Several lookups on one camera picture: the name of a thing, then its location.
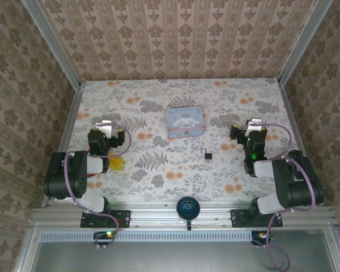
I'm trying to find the aluminium front frame rail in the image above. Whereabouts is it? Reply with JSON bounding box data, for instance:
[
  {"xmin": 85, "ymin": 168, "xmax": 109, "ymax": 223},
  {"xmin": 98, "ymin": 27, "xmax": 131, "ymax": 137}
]
[{"xmin": 30, "ymin": 201, "xmax": 335, "ymax": 229}]

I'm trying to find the aluminium lower right rail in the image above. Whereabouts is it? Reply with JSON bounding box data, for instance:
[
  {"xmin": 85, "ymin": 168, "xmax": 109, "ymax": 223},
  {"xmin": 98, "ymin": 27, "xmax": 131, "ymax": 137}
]
[{"xmin": 322, "ymin": 223, "xmax": 340, "ymax": 272}]

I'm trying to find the controller board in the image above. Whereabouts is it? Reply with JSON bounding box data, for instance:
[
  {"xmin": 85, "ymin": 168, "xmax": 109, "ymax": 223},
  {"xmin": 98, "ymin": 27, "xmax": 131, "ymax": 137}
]
[
  {"xmin": 250, "ymin": 231, "xmax": 276, "ymax": 246},
  {"xmin": 93, "ymin": 231, "xmax": 116, "ymax": 246}
]

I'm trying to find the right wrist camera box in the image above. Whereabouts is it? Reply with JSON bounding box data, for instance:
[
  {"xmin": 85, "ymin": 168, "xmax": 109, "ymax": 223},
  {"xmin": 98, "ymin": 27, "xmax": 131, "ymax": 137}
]
[{"xmin": 229, "ymin": 118, "xmax": 265, "ymax": 142}]

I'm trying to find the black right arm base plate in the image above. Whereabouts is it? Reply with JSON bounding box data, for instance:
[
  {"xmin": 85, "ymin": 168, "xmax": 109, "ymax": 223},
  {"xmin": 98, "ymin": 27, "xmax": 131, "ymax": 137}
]
[{"xmin": 231, "ymin": 209, "xmax": 283, "ymax": 229}]

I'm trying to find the aluminium left table rail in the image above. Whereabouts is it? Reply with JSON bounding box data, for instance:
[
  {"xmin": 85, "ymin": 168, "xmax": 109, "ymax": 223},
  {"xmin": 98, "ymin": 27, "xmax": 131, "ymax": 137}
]
[{"xmin": 41, "ymin": 84, "xmax": 84, "ymax": 207}]

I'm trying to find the aluminium table rail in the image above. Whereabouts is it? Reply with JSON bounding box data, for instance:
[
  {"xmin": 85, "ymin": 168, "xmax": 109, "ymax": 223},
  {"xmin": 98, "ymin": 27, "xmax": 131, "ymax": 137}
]
[
  {"xmin": 277, "ymin": 79, "xmax": 324, "ymax": 206},
  {"xmin": 41, "ymin": 84, "xmax": 84, "ymax": 207}
]

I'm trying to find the aluminium right table rail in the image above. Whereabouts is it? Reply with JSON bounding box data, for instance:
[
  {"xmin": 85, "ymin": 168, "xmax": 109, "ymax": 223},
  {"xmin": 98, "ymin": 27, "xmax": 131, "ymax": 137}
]
[{"xmin": 277, "ymin": 79, "xmax": 324, "ymax": 206}]

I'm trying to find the dark blue round dome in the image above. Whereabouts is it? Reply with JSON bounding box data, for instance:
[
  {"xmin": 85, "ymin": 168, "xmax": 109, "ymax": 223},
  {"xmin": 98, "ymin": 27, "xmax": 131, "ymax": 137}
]
[{"xmin": 176, "ymin": 196, "xmax": 201, "ymax": 231}]

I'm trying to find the aluminium lower left rail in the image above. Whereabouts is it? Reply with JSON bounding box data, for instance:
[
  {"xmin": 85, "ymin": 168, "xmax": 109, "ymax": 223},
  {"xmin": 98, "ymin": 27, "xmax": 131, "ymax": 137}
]
[{"xmin": 15, "ymin": 223, "xmax": 42, "ymax": 272}]

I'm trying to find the floral table cover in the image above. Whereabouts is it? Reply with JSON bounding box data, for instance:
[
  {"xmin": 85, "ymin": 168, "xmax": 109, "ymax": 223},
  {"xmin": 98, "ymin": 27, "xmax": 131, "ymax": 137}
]
[{"xmin": 54, "ymin": 78, "xmax": 320, "ymax": 203}]

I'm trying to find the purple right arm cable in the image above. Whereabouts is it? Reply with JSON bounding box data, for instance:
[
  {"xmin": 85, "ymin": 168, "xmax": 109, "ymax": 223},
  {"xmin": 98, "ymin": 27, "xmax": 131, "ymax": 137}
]
[{"xmin": 260, "ymin": 123, "xmax": 317, "ymax": 271}]

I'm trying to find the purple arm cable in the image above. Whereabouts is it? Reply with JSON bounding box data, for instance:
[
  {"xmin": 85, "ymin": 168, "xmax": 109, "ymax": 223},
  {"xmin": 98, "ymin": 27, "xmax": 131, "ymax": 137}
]
[
  {"xmin": 260, "ymin": 123, "xmax": 317, "ymax": 271},
  {"xmin": 62, "ymin": 123, "xmax": 131, "ymax": 250}
]

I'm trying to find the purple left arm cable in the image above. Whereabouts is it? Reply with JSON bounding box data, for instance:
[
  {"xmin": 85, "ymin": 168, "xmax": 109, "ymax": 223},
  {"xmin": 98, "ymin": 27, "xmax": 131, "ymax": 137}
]
[{"xmin": 62, "ymin": 123, "xmax": 131, "ymax": 250}]

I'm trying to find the aluminium corner post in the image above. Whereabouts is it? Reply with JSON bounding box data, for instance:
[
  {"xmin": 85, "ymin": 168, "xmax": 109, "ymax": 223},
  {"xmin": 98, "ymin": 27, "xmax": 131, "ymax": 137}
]
[
  {"xmin": 21, "ymin": 0, "xmax": 82, "ymax": 88},
  {"xmin": 277, "ymin": 0, "xmax": 334, "ymax": 86}
]

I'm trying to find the aluminium right corner post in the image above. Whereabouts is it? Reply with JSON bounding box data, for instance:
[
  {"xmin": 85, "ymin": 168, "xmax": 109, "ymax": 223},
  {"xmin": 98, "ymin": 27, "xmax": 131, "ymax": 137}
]
[{"xmin": 277, "ymin": 0, "xmax": 334, "ymax": 86}]

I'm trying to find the grey metal sheet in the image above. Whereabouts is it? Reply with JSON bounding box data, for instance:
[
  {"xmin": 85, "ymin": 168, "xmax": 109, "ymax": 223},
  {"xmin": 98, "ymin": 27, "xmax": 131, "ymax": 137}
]
[{"xmin": 31, "ymin": 240, "xmax": 339, "ymax": 272}]

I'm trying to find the left controller board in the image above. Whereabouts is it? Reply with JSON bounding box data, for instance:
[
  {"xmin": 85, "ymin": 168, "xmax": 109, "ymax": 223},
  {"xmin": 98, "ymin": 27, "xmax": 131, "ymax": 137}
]
[{"xmin": 93, "ymin": 231, "xmax": 116, "ymax": 246}]

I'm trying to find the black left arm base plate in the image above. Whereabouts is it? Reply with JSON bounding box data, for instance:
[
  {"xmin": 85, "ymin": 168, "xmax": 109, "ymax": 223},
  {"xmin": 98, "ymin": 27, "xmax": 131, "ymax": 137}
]
[{"xmin": 79, "ymin": 209, "xmax": 131, "ymax": 229}]

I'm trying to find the aluminium left corner post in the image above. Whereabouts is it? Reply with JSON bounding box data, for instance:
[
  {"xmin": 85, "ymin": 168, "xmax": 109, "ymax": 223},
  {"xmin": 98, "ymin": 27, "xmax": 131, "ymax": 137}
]
[{"xmin": 21, "ymin": 0, "xmax": 82, "ymax": 88}]

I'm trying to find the light blue cartoon tin box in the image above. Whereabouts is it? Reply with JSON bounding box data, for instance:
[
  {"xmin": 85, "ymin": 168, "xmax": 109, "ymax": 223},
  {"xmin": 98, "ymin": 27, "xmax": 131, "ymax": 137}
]
[{"xmin": 165, "ymin": 105, "xmax": 204, "ymax": 139}]

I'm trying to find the right controller board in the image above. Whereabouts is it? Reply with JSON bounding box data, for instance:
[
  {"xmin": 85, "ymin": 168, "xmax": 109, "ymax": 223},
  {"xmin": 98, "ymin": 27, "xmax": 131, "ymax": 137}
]
[{"xmin": 250, "ymin": 231, "xmax": 276, "ymax": 246}]

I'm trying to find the grey slotted cable duct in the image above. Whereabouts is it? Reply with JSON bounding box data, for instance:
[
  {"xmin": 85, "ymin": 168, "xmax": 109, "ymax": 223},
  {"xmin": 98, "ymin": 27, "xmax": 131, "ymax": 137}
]
[{"xmin": 39, "ymin": 231, "xmax": 252, "ymax": 243}]

